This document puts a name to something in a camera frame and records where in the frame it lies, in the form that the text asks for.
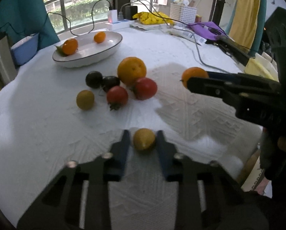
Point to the white perforated basket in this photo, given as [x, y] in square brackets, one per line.
[183, 13]

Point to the white ceramic bowl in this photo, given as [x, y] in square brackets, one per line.
[89, 51]

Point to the stainless steel tumbler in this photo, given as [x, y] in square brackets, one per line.
[7, 67]

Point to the white charger adapter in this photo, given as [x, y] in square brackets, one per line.
[113, 16]

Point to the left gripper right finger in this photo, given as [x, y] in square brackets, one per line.
[175, 167]

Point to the black power adapter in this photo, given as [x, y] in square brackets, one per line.
[130, 12]

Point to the black smartphone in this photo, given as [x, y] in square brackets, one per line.
[233, 49]

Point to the purple cloth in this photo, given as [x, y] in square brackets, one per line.
[208, 30]

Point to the small orange mandarin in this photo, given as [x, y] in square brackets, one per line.
[100, 37]

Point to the yellow plastic bag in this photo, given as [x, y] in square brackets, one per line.
[152, 18]

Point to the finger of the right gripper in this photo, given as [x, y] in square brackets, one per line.
[231, 76]
[212, 88]

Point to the blue plastic bowl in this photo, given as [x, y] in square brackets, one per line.
[25, 49]

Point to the yellow-green small fruit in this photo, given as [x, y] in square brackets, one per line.
[85, 100]

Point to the white tube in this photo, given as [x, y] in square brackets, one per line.
[189, 35]

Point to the orange bottle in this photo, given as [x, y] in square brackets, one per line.
[198, 19]

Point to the teal curtain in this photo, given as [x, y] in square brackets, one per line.
[21, 18]

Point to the orange mandarin with leaf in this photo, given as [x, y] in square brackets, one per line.
[69, 47]

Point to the large orange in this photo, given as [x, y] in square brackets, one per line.
[131, 69]

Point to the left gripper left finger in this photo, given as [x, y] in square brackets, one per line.
[108, 167]

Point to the red tomato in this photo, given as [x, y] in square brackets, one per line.
[116, 97]
[145, 88]

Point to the yellow curtain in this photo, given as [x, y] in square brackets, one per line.
[244, 23]

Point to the white power strip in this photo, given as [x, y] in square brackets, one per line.
[119, 25]

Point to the dark purple plum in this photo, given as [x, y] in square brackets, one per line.
[94, 79]
[109, 82]

